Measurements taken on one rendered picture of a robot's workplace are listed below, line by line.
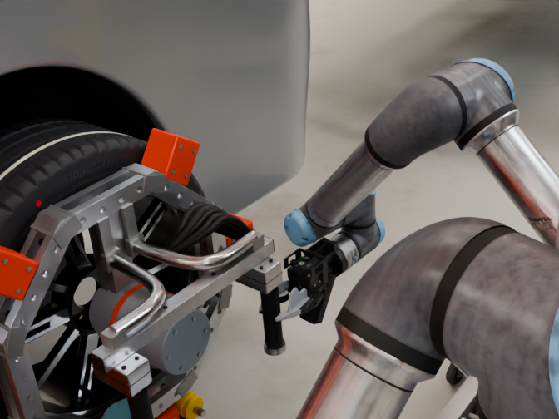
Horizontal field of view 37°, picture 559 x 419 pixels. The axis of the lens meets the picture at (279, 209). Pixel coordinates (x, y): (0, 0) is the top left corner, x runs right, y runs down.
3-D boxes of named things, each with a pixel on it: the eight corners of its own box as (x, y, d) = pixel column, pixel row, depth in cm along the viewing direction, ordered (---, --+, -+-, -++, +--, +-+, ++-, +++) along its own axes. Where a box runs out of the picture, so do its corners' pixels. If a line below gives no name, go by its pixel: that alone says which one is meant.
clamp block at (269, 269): (248, 268, 163) (245, 245, 160) (284, 283, 158) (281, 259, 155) (230, 280, 159) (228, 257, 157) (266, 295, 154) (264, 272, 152)
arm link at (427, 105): (428, 143, 126) (300, 263, 166) (474, 120, 132) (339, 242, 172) (386, 82, 128) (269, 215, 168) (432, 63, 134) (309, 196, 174)
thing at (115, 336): (117, 263, 153) (107, 214, 148) (191, 297, 142) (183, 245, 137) (40, 310, 142) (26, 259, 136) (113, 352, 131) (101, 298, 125)
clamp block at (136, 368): (117, 362, 141) (111, 337, 138) (154, 382, 135) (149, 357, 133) (94, 377, 137) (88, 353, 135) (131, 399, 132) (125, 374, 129)
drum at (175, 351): (143, 315, 172) (133, 258, 165) (218, 352, 160) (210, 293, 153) (91, 352, 163) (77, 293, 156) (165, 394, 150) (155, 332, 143)
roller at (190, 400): (126, 367, 204) (123, 347, 201) (214, 415, 187) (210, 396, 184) (109, 379, 200) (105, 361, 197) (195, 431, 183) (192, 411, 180)
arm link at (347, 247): (330, 258, 179) (361, 271, 174) (318, 268, 176) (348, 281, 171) (328, 229, 175) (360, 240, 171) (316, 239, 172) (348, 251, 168)
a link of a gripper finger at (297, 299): (272, 299, 156) (296, 274, 162) (274, 324, 159) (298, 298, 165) (286, 303, 154) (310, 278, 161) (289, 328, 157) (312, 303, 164)
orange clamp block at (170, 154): (161, 177, 166) (175, 135, 166) (189, 187, 162) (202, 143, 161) (137, 170, 161) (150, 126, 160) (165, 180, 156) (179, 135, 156)
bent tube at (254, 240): (192, 217, 166) (185, 170, 161) (264, 245, 155) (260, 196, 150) (126, 258, 155) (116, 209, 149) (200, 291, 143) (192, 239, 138)
